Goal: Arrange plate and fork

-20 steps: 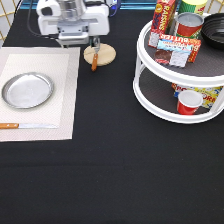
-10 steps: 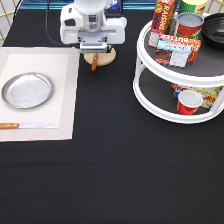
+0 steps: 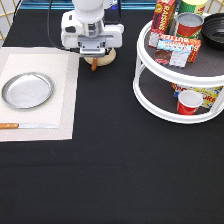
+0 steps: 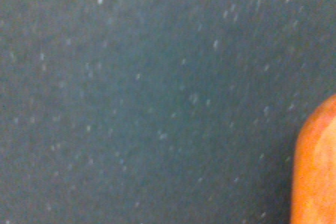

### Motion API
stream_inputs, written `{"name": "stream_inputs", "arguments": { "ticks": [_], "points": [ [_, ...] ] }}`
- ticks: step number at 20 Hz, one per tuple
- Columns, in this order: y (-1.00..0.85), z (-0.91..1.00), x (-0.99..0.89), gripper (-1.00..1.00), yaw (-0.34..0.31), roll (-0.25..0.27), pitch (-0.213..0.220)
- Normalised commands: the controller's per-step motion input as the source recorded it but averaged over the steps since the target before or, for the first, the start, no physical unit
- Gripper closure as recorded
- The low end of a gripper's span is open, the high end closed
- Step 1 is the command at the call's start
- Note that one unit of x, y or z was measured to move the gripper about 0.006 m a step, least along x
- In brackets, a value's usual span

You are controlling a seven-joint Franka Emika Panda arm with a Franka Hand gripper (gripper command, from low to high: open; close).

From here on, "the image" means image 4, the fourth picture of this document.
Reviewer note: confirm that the fork with wooden handle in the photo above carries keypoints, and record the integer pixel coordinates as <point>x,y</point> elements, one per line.
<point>314,178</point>

